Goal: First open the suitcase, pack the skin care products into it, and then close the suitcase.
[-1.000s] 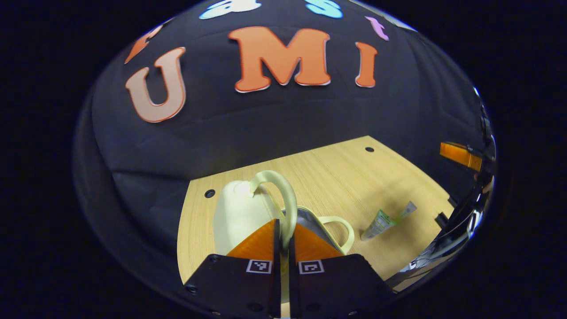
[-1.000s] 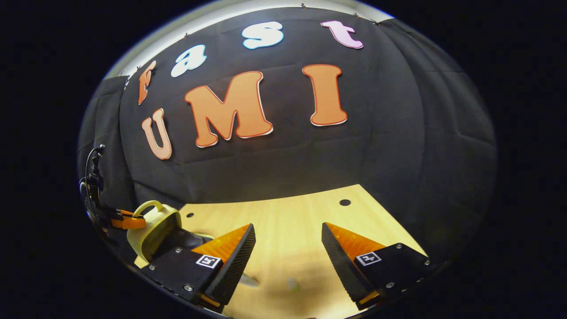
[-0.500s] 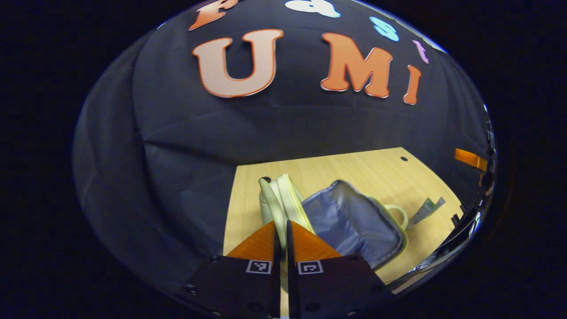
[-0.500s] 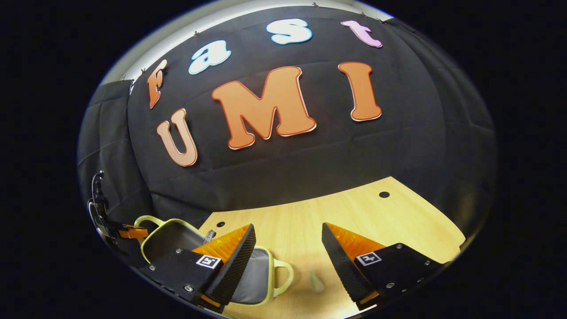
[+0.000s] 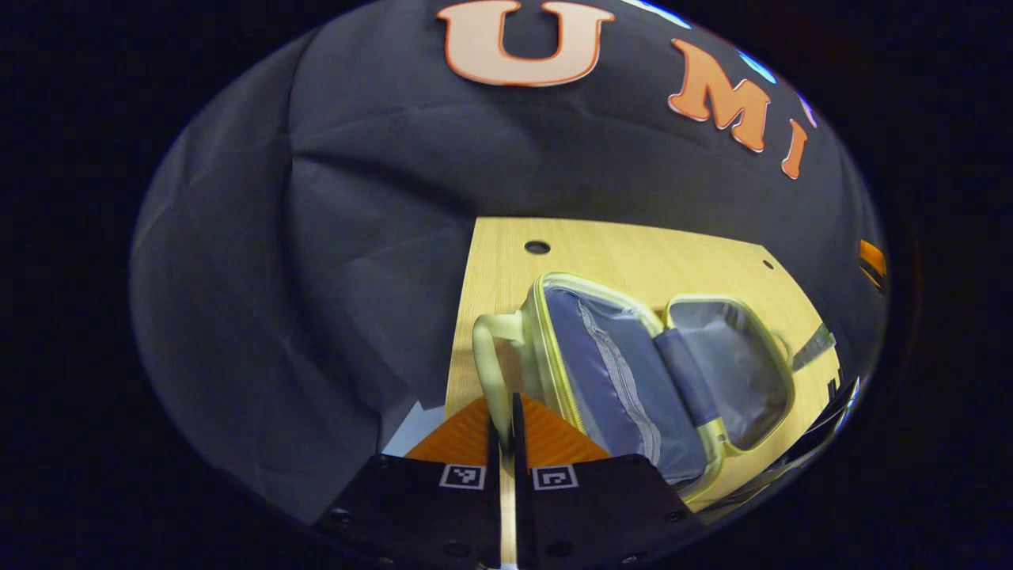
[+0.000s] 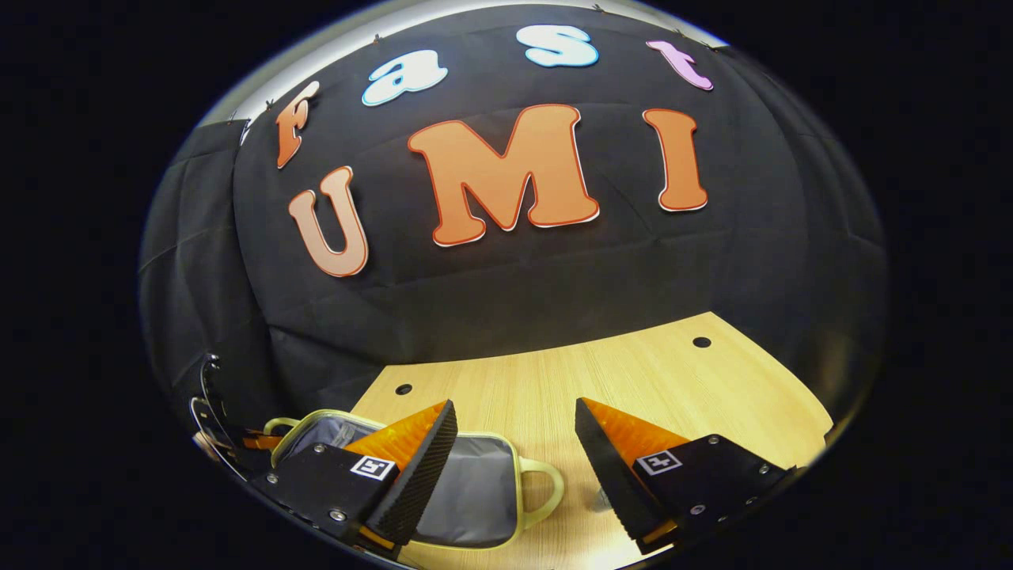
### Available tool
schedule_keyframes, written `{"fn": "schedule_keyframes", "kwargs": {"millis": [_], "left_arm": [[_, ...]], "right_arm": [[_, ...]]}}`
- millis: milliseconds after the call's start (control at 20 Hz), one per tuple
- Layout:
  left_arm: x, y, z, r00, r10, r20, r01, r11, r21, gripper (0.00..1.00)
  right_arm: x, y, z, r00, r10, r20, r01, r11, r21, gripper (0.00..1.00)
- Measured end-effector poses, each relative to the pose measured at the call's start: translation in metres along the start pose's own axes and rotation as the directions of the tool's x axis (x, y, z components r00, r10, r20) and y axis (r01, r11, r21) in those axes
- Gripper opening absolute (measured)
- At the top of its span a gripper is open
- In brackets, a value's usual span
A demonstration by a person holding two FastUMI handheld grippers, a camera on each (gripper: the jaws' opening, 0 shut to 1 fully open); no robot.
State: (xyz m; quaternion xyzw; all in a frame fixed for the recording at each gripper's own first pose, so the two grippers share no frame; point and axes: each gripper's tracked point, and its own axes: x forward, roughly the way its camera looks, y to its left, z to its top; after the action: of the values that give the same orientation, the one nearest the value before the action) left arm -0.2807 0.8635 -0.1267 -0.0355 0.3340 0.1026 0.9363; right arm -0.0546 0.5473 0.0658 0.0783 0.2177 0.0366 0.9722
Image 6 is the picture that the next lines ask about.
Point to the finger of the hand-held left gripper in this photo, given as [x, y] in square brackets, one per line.
[263, 440]

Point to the pale yellow suitcase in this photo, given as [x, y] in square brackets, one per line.
[475, 491]

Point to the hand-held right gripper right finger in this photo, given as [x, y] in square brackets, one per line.
[609, 467]

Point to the white tube with green cap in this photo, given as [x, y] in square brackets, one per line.
[601, 500]

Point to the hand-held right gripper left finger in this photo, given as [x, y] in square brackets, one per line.
[423, 467]

